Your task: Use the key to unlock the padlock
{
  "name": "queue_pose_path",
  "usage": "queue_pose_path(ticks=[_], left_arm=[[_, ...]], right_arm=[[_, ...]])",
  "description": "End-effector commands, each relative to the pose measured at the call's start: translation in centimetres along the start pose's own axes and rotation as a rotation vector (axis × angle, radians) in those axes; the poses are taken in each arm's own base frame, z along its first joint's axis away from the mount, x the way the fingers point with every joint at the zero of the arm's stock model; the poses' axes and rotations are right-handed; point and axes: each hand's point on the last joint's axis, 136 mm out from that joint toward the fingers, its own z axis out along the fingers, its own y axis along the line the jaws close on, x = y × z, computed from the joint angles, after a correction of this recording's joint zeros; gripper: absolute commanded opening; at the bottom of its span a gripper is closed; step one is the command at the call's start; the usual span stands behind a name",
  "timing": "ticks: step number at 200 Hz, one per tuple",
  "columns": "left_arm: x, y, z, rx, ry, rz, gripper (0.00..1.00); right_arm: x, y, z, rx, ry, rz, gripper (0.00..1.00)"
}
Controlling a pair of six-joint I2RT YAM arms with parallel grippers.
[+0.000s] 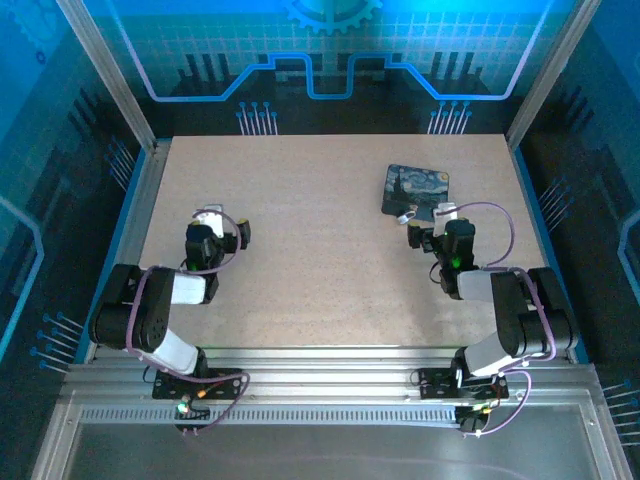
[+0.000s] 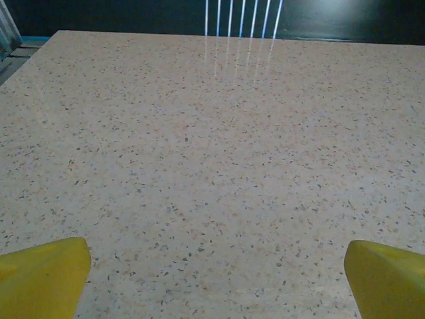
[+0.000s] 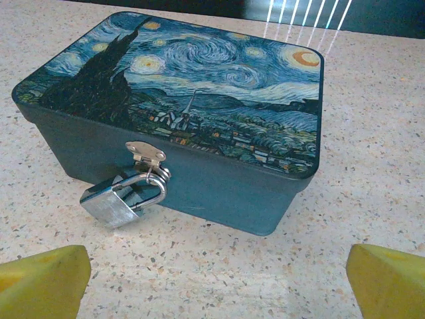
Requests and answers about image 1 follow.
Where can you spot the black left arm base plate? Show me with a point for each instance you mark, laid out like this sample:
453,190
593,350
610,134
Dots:
225,387

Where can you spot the aluminium side rail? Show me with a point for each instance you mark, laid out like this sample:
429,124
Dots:
135,220

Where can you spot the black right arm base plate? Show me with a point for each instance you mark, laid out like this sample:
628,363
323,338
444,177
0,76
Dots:
435,385

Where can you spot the blue side rail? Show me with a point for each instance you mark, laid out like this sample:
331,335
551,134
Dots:
545,240

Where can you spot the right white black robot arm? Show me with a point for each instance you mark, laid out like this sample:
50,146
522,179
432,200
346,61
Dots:
475,285

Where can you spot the dark box with painting print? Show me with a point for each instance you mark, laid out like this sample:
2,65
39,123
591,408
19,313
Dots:
417,187

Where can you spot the aluminium mounting rail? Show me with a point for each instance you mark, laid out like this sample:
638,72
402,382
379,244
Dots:
325,372

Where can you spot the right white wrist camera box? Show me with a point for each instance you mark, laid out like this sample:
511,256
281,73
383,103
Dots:
444,212

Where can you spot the grey metal tray frame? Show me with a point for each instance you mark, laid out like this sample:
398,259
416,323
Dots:
325,450

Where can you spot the aluminium frame post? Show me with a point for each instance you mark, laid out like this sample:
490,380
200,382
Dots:
550,70
107,75

